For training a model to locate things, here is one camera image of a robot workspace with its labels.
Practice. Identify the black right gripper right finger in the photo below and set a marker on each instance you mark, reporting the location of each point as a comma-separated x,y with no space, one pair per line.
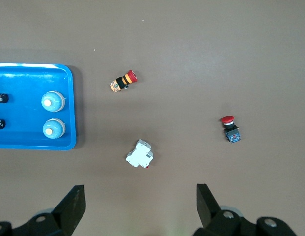
208,209

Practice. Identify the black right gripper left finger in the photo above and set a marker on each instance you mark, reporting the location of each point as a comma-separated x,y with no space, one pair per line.
68,209

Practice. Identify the light blue desk bell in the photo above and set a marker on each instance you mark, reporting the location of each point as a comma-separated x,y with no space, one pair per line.
56,98
57,126

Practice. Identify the red mushroom button blue base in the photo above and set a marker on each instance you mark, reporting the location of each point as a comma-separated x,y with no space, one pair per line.
232,132

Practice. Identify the white circuit breaker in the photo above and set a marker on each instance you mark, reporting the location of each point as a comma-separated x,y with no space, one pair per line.
140,155

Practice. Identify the blue plastic tray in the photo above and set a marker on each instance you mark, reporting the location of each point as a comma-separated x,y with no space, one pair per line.
24,81

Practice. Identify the orange yellow emergency stop button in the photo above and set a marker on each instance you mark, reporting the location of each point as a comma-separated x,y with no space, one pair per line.
122,82

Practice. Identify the brown table mat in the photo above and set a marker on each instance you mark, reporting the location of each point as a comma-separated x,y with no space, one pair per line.
191,61

